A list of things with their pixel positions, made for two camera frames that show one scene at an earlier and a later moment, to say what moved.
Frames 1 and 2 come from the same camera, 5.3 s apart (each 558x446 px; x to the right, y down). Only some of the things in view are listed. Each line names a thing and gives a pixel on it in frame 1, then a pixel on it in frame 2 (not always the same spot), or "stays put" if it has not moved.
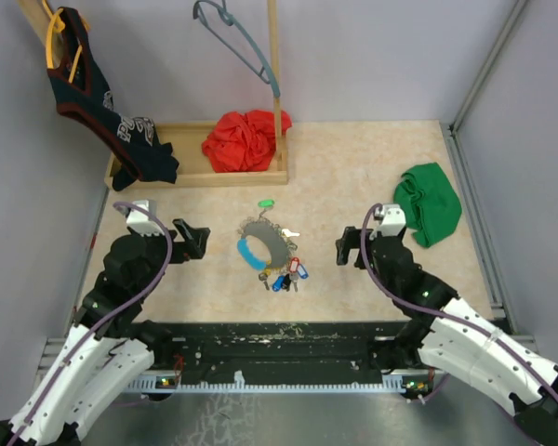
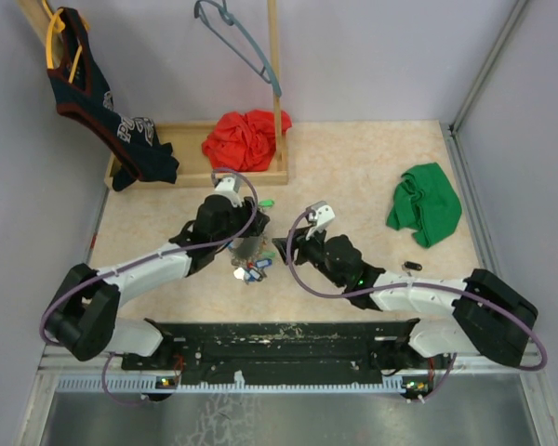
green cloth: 430,201 stays put
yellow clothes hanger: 55,23 stays put
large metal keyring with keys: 283,268 to 249,258
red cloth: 244,142 stays put
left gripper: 196,238 to 259,225
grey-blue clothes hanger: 230,19 stays put
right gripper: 349,241 to 298,242
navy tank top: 132,145 stays put
